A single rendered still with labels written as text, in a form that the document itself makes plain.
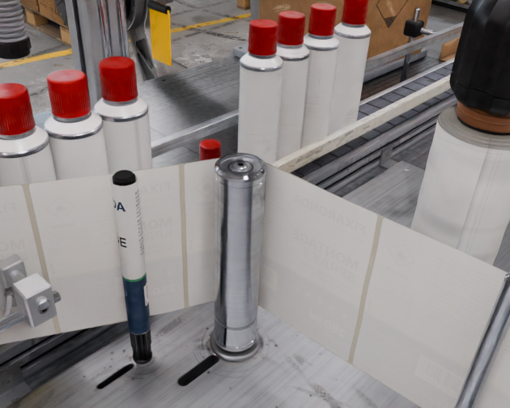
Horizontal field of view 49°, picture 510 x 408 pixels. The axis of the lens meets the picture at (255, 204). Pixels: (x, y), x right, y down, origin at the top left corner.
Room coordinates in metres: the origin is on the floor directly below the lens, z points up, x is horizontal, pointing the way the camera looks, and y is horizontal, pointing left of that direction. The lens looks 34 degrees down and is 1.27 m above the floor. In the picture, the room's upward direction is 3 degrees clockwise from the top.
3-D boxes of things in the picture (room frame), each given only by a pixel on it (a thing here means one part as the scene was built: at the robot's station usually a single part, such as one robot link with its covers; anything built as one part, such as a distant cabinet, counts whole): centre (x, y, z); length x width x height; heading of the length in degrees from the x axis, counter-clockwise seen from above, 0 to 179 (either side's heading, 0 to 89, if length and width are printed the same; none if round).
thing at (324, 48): (0.72, -0.07, 0.98); 0.05 x 0.05 x 0.20
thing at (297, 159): (0.77, -0.16, 0.91); 1.07 x 0.01 x 0.02; 138
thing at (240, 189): (0.35, 0.01, 0.97); 0.05 x 0.05 x 0.19
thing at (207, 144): (0.76, 0.07, 0.85); 0.03 x 0.03 x 0.03
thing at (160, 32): (0.55, 0.10, 1.09); 0.03 x 0.01 x 0.06; 48
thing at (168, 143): (0.82, -0.11, 0.96); 1.07 x 0.01 x 0.01; 138
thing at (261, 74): (0.64, 0.00, 0.98); 0.05 x 0.05 x 0.20
